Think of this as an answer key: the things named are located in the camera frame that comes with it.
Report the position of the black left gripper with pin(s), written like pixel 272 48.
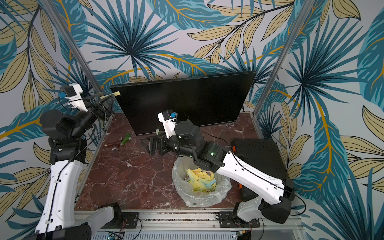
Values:
pixel 103 112

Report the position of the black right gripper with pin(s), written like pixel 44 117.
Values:
pixel 162 144

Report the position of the yellow sticky note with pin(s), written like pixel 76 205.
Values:
pixel 115 94

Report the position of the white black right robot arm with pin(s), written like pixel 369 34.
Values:
pixel 186 139

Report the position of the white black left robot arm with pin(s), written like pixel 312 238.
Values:
pixel 68 155

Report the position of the black computer monitor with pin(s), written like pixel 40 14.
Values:
pixel 205 101

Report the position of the pile of coloured paper strips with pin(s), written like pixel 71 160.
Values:
pixel 201 181

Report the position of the bin with clear plastic liner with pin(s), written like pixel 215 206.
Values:
pixel 186 192

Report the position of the black plastic tool case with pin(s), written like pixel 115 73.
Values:
pixel 263 155

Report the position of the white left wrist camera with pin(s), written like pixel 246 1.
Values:
pixel 73 94

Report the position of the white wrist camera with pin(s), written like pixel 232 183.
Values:
pixel 169 120
pixel 73 94

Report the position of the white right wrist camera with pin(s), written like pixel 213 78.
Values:
pixel 169 120

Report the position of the aluminium corner post left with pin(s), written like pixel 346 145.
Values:
pixel 62 28

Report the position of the aluminium corner post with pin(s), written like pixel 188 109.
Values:
pixel 62 28
pixel 297 24

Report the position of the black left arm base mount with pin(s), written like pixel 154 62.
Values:
pixel 122 220

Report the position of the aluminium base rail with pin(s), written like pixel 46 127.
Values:
pixel 200 224

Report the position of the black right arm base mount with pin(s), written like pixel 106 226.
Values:
pixel 232 220

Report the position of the aluminium corner post right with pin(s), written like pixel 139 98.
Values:
pixel 297 24

